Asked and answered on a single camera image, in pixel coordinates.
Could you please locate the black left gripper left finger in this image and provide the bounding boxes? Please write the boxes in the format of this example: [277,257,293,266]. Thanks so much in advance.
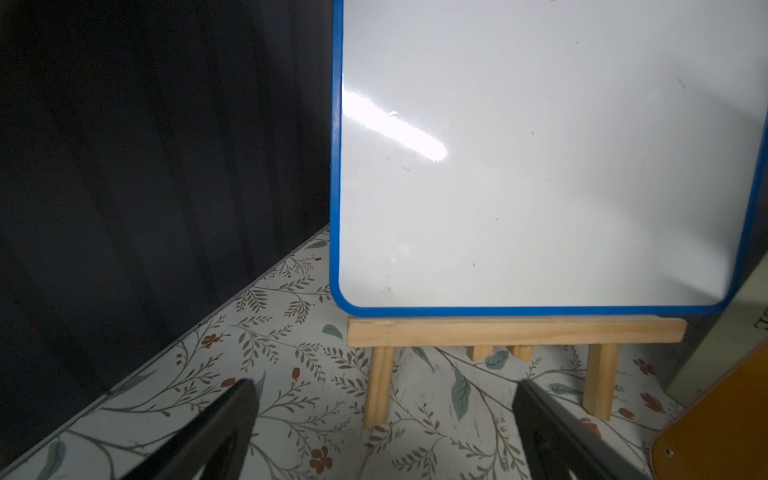
[124,379,259,479]

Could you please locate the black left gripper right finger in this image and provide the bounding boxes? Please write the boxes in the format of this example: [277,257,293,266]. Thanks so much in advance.
[512,380,646,480]

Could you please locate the orange wooden three-tier shelf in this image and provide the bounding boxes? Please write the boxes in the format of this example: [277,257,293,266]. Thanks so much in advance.
[650,343,767,479]

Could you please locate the wooden easel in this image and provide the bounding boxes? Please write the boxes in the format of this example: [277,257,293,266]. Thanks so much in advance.
[347,315,687,428]

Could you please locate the white board blue frame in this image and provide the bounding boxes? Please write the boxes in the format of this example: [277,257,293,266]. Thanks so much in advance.
[329,1,767,317]

